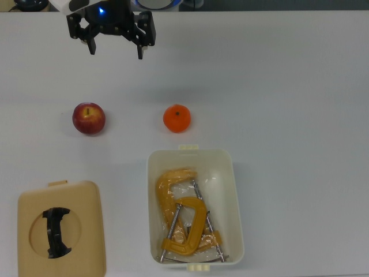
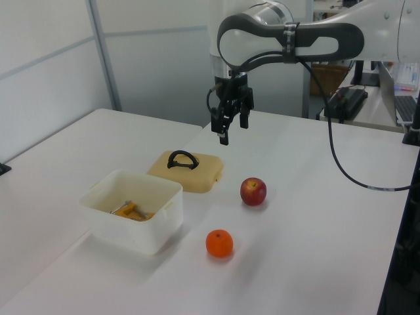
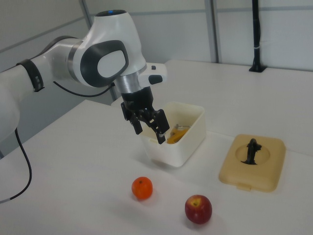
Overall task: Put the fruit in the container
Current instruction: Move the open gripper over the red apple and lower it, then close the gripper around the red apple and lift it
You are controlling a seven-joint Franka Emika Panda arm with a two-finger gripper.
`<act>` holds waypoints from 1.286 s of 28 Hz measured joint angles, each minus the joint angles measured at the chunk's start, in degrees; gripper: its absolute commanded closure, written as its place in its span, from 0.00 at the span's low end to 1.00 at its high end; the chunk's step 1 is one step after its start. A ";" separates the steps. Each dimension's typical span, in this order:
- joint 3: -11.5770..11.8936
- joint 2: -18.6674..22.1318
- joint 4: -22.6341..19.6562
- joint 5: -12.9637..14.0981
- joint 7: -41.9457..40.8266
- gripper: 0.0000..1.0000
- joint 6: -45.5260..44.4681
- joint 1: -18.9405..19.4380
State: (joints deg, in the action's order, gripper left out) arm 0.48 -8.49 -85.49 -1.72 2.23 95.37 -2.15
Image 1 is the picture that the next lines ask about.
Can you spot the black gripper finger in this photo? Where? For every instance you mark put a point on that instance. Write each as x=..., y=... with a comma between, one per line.
x=76, y=27
x=145, y=31

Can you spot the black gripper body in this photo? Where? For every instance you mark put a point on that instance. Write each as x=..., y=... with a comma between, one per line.
x=111, y=21

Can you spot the red apple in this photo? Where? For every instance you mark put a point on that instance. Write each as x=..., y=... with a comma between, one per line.
x=88, y=119

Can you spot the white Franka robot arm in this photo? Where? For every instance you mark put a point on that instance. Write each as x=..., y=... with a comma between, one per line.
x=61, y=5

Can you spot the orange mandarin fruit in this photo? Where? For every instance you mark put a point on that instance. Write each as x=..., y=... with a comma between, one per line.
x=177, y=119

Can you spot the white plastic container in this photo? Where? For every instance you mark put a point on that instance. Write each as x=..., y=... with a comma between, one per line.
x=222, y=184

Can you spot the beige container lid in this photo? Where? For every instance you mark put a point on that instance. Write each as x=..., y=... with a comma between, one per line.
x=83, y=207

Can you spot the blue and white round object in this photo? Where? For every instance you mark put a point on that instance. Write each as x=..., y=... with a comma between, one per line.
x=158, y=3

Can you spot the black round object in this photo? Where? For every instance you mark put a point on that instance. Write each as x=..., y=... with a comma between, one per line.
x=30, y=4

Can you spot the large orange C-clamp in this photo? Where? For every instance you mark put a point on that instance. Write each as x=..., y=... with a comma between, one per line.
x=165, y=187

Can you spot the small orange C-clamp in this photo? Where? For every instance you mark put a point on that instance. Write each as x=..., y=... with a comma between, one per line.
x=196, y=219

